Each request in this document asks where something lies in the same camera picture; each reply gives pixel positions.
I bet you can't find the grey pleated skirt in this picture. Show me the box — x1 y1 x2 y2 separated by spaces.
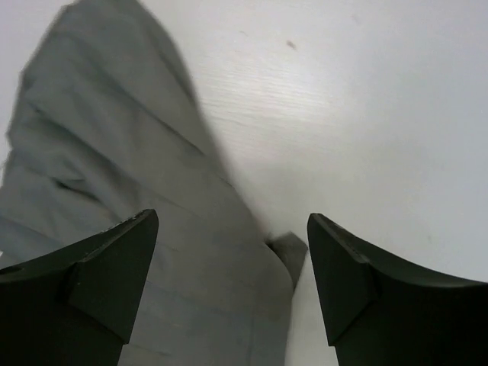
1 1 307 365

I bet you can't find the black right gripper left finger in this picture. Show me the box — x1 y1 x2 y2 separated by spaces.
1 210 159 365

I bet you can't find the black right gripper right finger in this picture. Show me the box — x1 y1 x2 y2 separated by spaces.
307 213 487 365

